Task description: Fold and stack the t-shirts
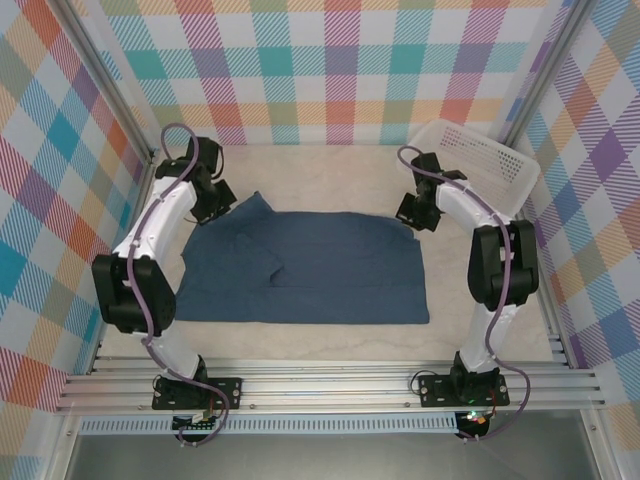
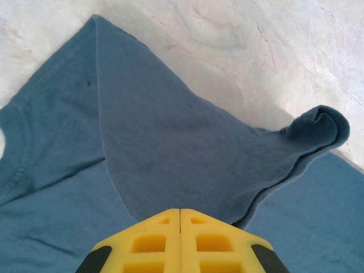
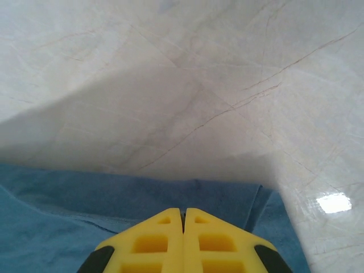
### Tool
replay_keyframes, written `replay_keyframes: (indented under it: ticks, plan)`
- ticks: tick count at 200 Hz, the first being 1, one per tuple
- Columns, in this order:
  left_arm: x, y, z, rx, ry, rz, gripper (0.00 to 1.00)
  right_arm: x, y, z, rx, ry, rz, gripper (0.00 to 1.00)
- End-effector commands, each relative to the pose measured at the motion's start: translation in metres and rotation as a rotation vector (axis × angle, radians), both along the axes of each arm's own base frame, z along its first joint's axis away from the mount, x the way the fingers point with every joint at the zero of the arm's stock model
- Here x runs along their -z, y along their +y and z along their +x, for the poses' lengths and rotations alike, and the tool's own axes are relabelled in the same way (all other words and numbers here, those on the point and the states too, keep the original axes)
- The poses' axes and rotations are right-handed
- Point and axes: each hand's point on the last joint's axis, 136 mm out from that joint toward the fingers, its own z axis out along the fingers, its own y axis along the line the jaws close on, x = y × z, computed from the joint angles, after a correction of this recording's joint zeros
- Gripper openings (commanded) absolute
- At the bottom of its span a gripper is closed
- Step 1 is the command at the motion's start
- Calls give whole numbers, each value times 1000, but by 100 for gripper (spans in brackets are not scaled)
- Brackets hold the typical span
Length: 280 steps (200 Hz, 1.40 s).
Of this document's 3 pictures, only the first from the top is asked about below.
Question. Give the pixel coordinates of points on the blue t-shirt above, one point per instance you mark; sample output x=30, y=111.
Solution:
x=325, y=270

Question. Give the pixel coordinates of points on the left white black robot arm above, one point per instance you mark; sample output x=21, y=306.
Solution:
x=135, y=295

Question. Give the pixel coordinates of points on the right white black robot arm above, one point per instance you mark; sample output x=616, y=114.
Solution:
x=505, y=265

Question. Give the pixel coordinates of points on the white plastic basket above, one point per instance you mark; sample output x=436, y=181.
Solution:
x=475, y=150

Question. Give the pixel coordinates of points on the small electronics board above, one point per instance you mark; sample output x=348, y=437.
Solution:
x=195, y=424
x=475, y=420

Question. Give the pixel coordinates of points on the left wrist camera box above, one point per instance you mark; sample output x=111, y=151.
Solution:
x=205, y=155

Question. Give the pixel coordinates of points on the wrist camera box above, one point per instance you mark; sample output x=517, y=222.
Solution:
x=426, y=163
x=205, y=155

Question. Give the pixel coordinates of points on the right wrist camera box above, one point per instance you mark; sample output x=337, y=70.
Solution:
x=426, y=163

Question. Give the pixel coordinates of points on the aluminium frame post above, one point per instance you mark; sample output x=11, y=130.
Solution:
x=545, y=65
x=100, y=75

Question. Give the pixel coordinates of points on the aluminium table side rail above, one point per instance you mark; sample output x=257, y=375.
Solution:
x=559, y=350

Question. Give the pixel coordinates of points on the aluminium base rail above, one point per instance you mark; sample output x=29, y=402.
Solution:
x=325, y=387

